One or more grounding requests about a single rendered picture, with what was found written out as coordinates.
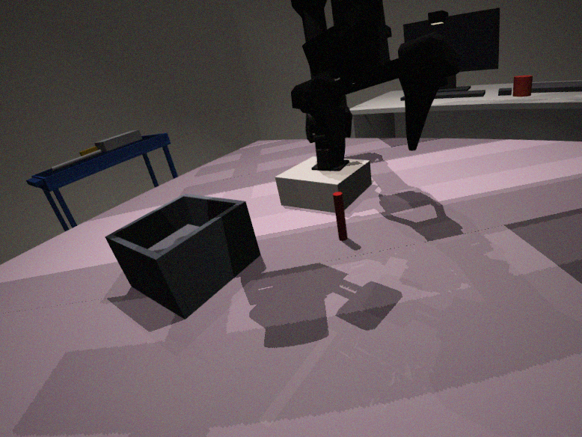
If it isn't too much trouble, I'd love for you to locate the dark red peg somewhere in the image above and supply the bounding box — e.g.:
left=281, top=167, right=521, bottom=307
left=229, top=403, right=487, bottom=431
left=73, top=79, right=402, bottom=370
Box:
left=333, top=192, right=347, bottom=241

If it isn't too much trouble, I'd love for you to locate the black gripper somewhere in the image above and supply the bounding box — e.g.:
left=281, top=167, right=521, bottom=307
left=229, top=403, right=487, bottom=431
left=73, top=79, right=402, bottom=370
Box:
left=291, top=6, right=460, bottom=161

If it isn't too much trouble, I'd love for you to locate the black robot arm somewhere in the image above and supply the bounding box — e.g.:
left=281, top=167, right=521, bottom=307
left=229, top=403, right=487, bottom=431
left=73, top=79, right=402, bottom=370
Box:
left=291, top=0, right=384, bottom=171

